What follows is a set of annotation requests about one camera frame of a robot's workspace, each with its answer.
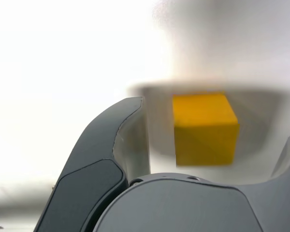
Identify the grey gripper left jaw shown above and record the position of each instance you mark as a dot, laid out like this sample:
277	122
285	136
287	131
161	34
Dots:
96	149

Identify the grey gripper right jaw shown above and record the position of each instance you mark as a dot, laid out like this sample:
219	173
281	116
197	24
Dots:
183	207

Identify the yellow cube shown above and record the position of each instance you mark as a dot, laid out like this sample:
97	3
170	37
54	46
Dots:
203	125

